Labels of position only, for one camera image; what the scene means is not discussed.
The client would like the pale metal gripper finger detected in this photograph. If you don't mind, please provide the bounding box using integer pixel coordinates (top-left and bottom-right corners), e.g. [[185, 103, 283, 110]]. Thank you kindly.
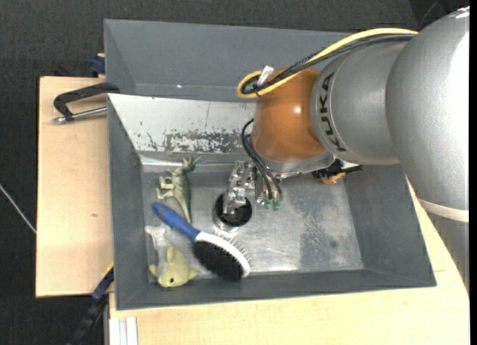
[[222, 160, 244, 215], [233, 164, 258, 219]]

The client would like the green toy dinosaur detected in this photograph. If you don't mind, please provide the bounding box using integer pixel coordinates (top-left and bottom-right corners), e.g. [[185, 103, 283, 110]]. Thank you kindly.
[[155, 156, 203, 225]]

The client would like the grey metal bin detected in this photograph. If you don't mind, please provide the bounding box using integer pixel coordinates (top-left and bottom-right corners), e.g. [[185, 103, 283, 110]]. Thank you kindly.
[[103, 18, 437, 311]]

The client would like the yellow-green plush toy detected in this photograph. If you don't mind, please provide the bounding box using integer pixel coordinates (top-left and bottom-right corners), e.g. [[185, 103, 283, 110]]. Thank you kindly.
[[144, 224, 210, 288]]

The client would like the pale wood board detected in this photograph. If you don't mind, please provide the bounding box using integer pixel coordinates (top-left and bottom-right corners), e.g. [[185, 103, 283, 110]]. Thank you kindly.
[[35, 75, 115, 298]]

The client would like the blue handled black brush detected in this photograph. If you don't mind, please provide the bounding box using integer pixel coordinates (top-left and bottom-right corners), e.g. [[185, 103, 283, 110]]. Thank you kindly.
[[151, 201, 252, 283]]

